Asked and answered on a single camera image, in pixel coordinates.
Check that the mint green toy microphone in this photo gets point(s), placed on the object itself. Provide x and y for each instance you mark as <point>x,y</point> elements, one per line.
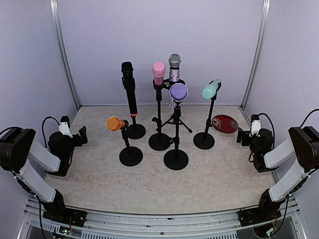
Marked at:
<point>210,90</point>

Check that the red patterned plate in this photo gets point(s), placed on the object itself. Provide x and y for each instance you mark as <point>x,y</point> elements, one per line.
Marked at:
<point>225,123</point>

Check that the left aluminium frame post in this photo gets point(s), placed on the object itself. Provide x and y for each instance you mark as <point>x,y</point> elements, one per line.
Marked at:
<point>63,53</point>

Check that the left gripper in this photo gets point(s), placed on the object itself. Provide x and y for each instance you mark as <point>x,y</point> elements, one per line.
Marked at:
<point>79,142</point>

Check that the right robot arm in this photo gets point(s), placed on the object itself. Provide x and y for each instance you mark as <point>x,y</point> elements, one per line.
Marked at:
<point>303,143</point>

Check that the silver glitter microphone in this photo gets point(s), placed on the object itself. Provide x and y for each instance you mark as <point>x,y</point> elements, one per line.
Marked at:
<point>174,61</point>

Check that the black wireless microphone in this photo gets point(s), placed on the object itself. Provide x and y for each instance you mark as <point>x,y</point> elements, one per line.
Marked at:
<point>130,86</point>

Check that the right aluminium frame post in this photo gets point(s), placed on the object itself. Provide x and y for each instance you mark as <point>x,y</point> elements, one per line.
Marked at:
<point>257,53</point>

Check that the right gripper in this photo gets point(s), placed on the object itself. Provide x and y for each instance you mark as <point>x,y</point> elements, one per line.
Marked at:
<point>244,133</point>

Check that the black stand under pink microphone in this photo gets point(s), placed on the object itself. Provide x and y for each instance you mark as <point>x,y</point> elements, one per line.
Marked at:
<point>159,141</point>

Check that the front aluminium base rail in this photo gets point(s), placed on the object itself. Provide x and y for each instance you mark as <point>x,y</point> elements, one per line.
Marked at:
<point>111,225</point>

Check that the purple toy microphone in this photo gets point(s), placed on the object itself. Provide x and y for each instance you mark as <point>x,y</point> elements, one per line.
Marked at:
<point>178,92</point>

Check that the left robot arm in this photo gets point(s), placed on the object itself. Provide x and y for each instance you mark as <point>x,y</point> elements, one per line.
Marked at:
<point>18,146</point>

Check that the black stand under mint microphone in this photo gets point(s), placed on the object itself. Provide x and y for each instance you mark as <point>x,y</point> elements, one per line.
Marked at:
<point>204,140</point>

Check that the orange toy microphone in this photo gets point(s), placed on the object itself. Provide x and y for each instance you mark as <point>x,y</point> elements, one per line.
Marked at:
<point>114,123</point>

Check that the short black microphone stand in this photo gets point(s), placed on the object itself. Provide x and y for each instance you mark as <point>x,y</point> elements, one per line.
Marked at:
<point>129,156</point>

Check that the aluminium frame post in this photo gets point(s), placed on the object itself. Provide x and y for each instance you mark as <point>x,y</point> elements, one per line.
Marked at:
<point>63,53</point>
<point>257,53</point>

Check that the black tripod microphone stand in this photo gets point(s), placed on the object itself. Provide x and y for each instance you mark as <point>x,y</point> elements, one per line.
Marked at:
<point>173,120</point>

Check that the pink toy microphone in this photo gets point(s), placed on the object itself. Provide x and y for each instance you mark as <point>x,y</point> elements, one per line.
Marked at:
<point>158,71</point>

